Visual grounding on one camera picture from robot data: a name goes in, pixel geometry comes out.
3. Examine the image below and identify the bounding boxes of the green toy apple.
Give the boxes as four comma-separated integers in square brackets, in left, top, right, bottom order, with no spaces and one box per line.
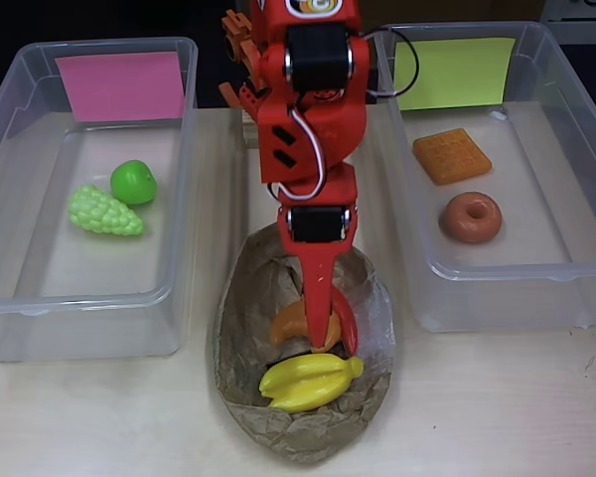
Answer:
[109,158,158,206]

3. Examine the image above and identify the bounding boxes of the pink sticky note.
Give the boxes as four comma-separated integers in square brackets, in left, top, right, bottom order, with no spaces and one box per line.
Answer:
[54,51,186,122]

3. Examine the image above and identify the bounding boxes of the yellow-green sticky note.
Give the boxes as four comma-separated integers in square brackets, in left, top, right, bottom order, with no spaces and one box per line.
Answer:
[393,37,517,111]

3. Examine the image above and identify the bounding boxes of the clear plastic bin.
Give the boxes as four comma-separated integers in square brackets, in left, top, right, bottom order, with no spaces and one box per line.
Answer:
[374,20,596,333]
[0,37,200,363]

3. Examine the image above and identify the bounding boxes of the white servo wire loop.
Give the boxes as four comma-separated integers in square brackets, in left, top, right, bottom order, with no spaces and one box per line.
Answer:
[268,106,327,201]

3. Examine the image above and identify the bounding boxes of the plywood base block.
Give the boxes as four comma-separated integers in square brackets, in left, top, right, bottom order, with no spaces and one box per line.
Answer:
[241,106,260,149]

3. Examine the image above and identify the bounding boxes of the orange toy waffle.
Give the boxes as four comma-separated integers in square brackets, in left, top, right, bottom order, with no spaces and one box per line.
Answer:
[411,127,493,187]

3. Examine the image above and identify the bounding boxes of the crumpled brown paper bag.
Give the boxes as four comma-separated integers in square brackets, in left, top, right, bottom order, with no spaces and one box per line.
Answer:
[209,221,396,467]

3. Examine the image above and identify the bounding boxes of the light green toy grapes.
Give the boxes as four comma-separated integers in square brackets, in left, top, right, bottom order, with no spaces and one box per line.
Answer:
[68,183,144,238]

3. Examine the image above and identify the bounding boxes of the white desk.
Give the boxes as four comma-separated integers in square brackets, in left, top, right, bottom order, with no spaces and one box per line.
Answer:
[540,0,596,24]

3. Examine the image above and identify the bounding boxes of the yellow toy banana bunch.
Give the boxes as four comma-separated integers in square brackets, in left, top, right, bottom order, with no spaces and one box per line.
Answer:
[257,352,367,413]

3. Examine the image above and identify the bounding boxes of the dark servo wire loop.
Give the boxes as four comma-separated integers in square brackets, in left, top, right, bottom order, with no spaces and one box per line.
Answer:
[361,27,421,98]

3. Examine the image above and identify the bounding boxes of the brown toy donut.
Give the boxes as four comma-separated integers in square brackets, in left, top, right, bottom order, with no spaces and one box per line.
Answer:
[437,192,503,244]

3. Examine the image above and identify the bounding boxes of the orange toy croissant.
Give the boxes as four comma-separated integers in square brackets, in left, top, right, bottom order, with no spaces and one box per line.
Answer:
[269,300,342,352]

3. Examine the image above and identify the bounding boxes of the red toy chili pepper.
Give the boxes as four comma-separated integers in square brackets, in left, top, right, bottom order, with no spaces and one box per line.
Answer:
[331,291,362,357]

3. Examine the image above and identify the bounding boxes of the orange clamp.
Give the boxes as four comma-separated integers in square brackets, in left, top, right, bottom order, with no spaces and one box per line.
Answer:
[221,9,272,108]

